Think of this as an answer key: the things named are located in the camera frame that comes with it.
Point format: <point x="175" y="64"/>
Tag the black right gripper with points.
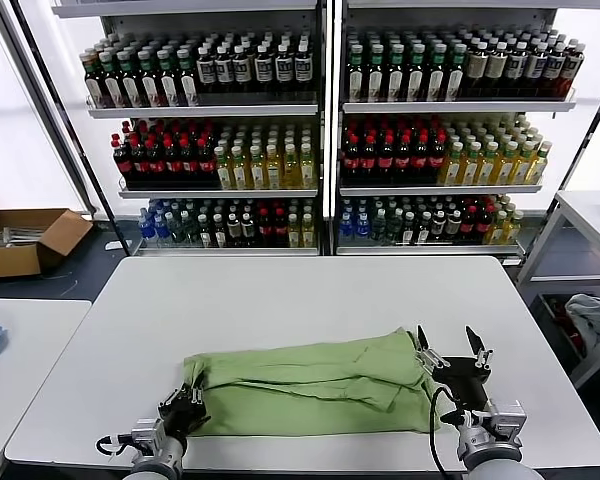
<point x="462" y="380"/>

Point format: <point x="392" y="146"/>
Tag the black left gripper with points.
<point x="182" y="415"/>

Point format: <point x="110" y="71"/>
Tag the green polo shirt red print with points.
<point x="310" y="390"/>

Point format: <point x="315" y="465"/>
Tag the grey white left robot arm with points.
<point x="160" y="465"/>

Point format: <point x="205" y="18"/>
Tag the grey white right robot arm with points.
<point x="500" y="465"/>

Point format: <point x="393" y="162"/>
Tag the small dark bottle white cap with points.
<point x="206" y="233"/>
<point x="220" y="233"/>
<point x="423" y="231"/>
<point x="408" y="231"/>

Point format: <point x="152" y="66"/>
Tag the red item in crate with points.
<point x="571" y="330"/>

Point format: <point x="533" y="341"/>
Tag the small dark bottle grey label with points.
<point x="248" y="226"/>
<point x="439" y="225"/>
<point x="454" y="224"/>
<point x="234" y="227"/>

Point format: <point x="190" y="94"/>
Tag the cola bottle red cap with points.
<point x="484" y="223"/>
<point x="172" y="165"/>
<point x="386" y="161"/>
<point x="190" y="165"/>
<point x="280" y="228"/>
<point x="438" y="160"/>
<point x="404" y="161"/>
<point x="207" y="165"/>
<point x="352" y="161"/>
<point x="469" y="223"/>
<point x="421" y="161"/>
<point x="122" y="163"/>
<point x="139" y="165"/>
<point x="155" y="165"/>
<point x="369" y="161"/>
<point x="265" y="228"/>

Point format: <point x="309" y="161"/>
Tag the yellow drink bottle white cap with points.
<point x="507" y="168"/>
<point x="498" y="230"/>
<point x="541" y="167"/>
<point x="291" y="170"/>
<point x="308" y="232"/>
<point x="308" y="170"/>
<point x="525" y="168"/>
<point x="258" y="171"/>
<point x="489" y="168"/>
<point x="471" y="168"/>
<point x="275" y="171"/>
<point x="514" y="228"/>
<point x="240" y="171"/>
<point x="294" y="232"/>
<point x="224" y="171"/>
<point x="452" y="168"/>

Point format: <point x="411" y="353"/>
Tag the green tinted water bottle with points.
<point x="378" y="226"/>
<point x="190" y="231"/>
<point x="394" y="226"/>
<point x="176" y="230"/>

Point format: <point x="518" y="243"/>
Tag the grey white crumpled cloth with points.
<point x="592" y="315"/>

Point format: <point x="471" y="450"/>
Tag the blue water bottle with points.
<point x="161" y="231"/>
<point x="146" y="228"/>
<point x="347" y="227"/>
<point x="363" y="227"/>

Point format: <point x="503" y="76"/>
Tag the white paper scrap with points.
<point x="114" y="245"/>

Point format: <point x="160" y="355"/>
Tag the grey metal side table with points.
<point x="587" y="210"/>

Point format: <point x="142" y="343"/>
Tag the brown cardboard box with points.
<point x="10" y="261"/>

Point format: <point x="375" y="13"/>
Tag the metal parts bundle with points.
<point x="22" y="235"/>

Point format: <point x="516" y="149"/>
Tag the grey metal shelving unit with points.
<point x="455" y="107"/>
<point x="205" y="110"/>

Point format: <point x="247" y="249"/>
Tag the dark bottle green white label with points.
<point x="94" y="86"/>
<point x="151" y="83"/>
<point x="377" y="76"/>
<point x="356" y="76"/>
<point x="417" y="76"/>
<point x="437" y="76"/>
<point x="397" y="76"/>
<point x="188" y="81"/>
<point x="112" y="83"/>
<point x="170" y="82"/>
<point x="456" y="75"/>
<point x="131" y="83"/>

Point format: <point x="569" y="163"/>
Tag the dark bottle beige label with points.
<point x="498" y="67"/>
<point x="476" y="68"/>

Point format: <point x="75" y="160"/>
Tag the dark bottle white blue label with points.
<point x="264" y="68"/>
<point x="518" y="67"/>
<point x="556" y="67"/>
<point x="241" y="69"/>
<point x="206" y="71"/>
<point x="224" y="70"/>
<point x="284" y="68"/>
<point x="304" y="67"/>
<point x="537" y="67"/>

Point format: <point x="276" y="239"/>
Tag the red drink bottle white label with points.
<point x="572" y="68"/>

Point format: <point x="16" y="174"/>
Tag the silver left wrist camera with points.
<point x="147" y="432"/>

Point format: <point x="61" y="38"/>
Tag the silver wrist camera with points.
<point x="147" y="432"/>
<point x="505" y="420"/>

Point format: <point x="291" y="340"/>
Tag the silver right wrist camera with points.
<point x="505" y="420"/>

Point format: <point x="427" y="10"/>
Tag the dark metal frame post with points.
<point x="70" y="131"/>

